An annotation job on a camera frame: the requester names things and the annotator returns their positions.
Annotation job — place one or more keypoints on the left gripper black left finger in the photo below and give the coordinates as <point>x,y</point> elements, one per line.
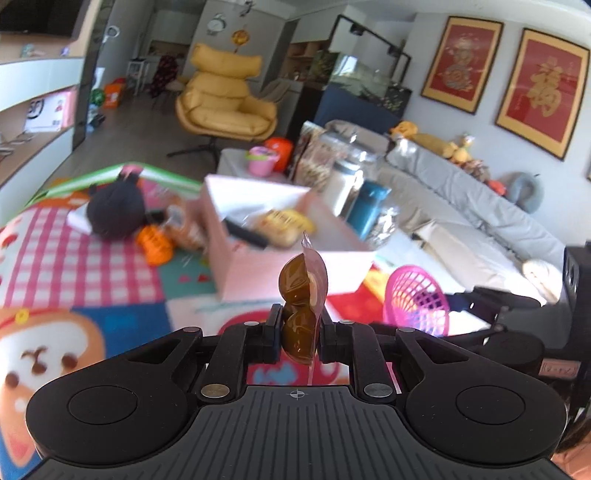
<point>239,346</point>

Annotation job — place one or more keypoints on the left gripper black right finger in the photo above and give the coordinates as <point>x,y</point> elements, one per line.
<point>356,345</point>

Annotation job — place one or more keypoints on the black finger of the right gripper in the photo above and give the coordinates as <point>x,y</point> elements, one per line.
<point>485,308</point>

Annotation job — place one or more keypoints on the pink plastic strainer scoop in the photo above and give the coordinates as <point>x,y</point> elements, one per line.
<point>413,299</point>

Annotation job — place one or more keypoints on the red snack packet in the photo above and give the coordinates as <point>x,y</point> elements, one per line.
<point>303,285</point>

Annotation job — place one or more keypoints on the black cylindrical handle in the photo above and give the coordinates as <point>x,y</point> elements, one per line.
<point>248,236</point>

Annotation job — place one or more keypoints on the packaged small bread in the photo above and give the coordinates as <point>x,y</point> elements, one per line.
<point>283,227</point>

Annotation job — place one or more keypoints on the orange pumpkin toy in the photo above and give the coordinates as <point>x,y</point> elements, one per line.
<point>157,248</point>

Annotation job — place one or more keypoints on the black plush toy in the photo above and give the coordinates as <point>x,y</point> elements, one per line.
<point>116,210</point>

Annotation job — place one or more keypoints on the grey covered sofa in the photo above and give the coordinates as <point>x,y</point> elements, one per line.
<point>479,237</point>

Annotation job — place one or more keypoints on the grey neck pillow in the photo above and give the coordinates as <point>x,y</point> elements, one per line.
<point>526,191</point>

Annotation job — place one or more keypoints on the pink gift box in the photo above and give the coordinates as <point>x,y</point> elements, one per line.
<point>233,210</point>

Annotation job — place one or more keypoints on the small glass jar of nuts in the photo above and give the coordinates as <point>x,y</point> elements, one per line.
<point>383,228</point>

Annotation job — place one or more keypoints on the packaged bread in clear bag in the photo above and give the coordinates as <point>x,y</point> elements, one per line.
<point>182,228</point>

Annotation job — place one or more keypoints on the teal thermos bottle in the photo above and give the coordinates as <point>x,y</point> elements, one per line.
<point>366,207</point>

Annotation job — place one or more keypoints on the colourful cartoon play mat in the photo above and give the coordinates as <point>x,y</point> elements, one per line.
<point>69,299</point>

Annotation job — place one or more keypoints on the yellow duck plush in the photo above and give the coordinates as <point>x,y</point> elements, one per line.
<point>456,151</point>

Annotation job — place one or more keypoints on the white tumbler bottle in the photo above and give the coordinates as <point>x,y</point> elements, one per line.
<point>340,184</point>

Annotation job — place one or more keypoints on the large glass jar with lid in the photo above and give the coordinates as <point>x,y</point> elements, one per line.
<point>320,148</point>

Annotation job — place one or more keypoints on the pink toy bucket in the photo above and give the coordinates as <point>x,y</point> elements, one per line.
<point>261,161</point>

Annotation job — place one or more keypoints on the yellow leather armchair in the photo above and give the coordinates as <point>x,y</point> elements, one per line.
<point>216,103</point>

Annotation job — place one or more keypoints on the glass fish tank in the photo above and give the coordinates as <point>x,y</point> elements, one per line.
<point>350,74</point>

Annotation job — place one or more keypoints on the orange shopping bag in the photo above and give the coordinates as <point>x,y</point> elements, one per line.
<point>114,93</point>

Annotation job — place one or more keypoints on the white SF courier box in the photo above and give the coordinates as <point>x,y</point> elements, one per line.
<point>51,113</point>

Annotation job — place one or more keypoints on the black television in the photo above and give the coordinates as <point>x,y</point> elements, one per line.
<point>55,18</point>

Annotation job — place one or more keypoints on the red framed wall picture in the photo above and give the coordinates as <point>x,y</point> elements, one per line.
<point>463,61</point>

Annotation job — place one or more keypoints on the white wall shelf unit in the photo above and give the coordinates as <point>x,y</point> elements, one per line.
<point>29,159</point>

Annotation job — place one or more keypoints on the white wall clock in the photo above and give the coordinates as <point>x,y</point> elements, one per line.
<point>216,25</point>

